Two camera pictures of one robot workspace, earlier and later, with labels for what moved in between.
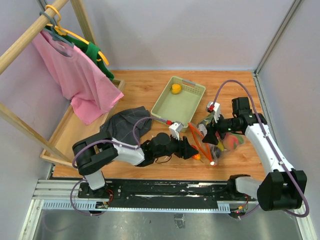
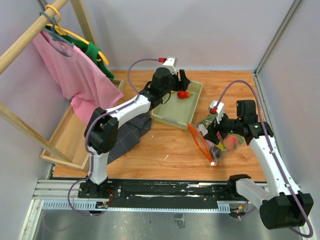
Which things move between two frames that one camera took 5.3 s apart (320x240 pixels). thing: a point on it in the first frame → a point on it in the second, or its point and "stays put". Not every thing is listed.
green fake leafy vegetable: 208,120 stays put
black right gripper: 210,137 stays put
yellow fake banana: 220,146 stays put
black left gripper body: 175,146 → 176,85
